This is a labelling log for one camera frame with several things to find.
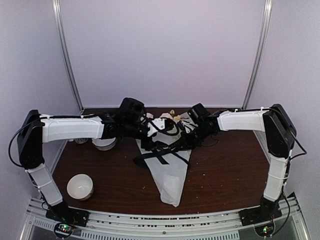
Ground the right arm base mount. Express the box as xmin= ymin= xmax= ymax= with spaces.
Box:
xmin=239 ymin=206 xmax=282 ymax=226

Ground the right aluminium frame post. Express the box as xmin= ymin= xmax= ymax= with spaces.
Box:
xmin=241 ymin=0 xmax=273 ymax=109

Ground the aluminium front rail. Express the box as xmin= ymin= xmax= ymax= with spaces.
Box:
xmin=24 ymin=197 xmax=303 ymax=240

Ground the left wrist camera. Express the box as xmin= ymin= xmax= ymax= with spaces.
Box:
xmin=147 ymin=118 xmax=165 ymax=137

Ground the aluminium frame post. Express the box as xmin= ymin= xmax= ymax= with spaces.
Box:
xmin=52 ymin=0 xmax=84 ymax=112
xmin=241 ymin=0 xmax=273 ymax=109

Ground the white scalloped bowl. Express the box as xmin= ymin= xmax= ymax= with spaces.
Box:
xmin=92 ymin=138 xmax=117 ymax=151

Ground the yellow patterned cup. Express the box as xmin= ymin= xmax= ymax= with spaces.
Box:
xmin=74 ymin=138 xmax=88 ymax=145

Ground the yellow blossom stem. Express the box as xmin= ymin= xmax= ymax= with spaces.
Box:
xmin=173 ymin=115 xmax=181 ymax=121

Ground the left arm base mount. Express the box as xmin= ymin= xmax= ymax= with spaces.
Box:
xmin=45 ymin=208 xmax=90 ymax=227

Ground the left aluminium frame post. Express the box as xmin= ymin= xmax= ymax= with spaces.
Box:
xmin=52 ymin=0 xmax=84 ymax=112

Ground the translucent white wrapping paper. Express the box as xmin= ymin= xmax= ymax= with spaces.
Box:
xmin=134 ymin=111 xmax=193 ymax=208

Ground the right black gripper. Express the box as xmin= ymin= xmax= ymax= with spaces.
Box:
xmin=177 ymin=125 xmax=213 ymax=151

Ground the pink flower stem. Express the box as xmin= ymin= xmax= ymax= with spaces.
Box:
xmin=146 ymin=112 xmax=155 ymax=119

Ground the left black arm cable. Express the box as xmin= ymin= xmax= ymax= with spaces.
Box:
xmin=8 ymin=113 xmax=181 ymax=168

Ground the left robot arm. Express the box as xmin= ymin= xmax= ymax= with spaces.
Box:
xmin=12 ymin=97 xmax=165 ymax=222

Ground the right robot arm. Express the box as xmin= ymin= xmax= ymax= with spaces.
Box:
xmin=178 ymin=104 xmax=297 ymax=221

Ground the plain white bowl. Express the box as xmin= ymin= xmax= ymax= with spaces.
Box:
xmin=66 ymin=173 xmax=94 ymax=201

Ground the black ribbon strap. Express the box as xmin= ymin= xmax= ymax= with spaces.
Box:
xmin=132 ymin=141 xmax=193 ymax=169

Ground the pink rose stem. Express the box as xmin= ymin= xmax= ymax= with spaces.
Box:
xmin=160 ymin=109 xmax=175 ymax=120

